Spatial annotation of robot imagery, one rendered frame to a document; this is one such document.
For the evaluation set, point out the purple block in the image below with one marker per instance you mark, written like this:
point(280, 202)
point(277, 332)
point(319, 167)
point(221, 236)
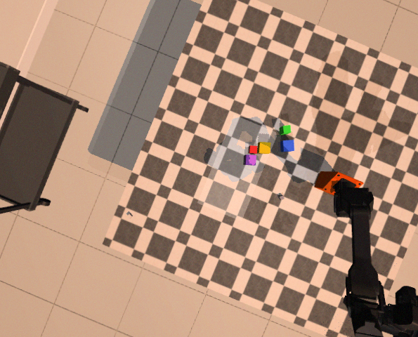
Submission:
point(250, 160)

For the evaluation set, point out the yellow block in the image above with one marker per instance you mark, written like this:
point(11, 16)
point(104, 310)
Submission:
point(264, 148)

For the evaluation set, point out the blue cube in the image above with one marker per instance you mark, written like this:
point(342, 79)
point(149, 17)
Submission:
point(287, 145)

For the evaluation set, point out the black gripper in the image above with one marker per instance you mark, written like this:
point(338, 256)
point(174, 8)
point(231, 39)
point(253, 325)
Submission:
point(383, 317)

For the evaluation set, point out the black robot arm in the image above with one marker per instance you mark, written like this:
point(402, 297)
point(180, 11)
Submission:
point(362, 280)

